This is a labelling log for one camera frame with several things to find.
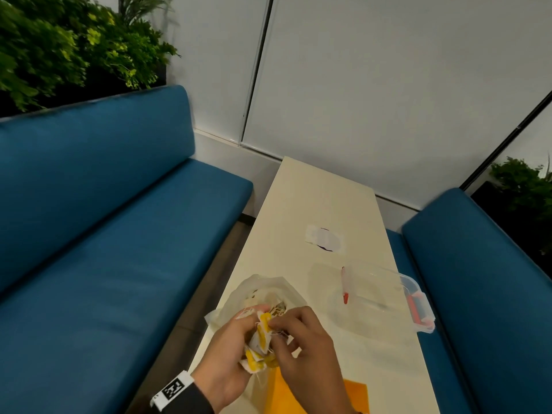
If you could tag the green leafy plant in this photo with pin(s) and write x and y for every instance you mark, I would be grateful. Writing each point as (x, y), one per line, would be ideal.
(51, 51)
(522, 194)

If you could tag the person's left forearm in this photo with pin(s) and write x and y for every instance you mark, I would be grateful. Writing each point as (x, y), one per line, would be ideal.
(189, 403)

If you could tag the blue sofa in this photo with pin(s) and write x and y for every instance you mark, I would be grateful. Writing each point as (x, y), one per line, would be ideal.
(483, 297)
(108, 219)

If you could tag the person's right hand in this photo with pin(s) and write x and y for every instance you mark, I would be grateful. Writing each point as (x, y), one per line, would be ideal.
(315, 362)

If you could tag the yellow tray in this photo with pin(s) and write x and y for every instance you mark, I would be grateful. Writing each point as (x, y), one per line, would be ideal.
(358, 396)

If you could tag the clear box with red latches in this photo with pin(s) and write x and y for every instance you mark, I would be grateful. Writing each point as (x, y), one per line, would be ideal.
(375, 297)

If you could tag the bunch of tea bags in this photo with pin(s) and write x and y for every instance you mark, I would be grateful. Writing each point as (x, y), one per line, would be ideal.
(258, 344)

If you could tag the clear plastic bag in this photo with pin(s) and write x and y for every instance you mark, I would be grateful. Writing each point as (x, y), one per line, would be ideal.
(241, 293)

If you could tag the person's left hand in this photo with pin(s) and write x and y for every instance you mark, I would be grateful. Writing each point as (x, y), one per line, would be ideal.
(224, 362)

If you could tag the white paper patch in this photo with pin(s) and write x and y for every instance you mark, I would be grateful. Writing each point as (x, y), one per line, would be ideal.
(332, 241)

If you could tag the black metal pole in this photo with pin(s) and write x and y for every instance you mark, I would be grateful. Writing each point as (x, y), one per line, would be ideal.
(504, 140)

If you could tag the white marker wristband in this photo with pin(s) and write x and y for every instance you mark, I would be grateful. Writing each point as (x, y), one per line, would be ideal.
(172, 390)

